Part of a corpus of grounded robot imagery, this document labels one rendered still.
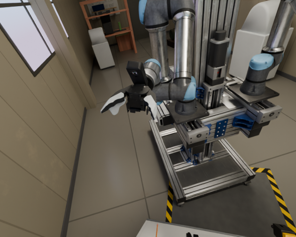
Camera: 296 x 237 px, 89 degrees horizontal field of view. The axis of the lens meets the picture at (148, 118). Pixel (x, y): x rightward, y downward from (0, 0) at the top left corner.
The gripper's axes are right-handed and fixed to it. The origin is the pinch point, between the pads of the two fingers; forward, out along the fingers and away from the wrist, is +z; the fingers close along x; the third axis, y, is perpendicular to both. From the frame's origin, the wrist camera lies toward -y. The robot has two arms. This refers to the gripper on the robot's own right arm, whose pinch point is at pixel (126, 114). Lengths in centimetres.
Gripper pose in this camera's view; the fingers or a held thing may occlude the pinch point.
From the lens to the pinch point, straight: 39.6
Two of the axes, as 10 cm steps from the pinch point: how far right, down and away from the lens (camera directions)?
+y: 0.3, 7.4, 6.8
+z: -2.2, 6.7, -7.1
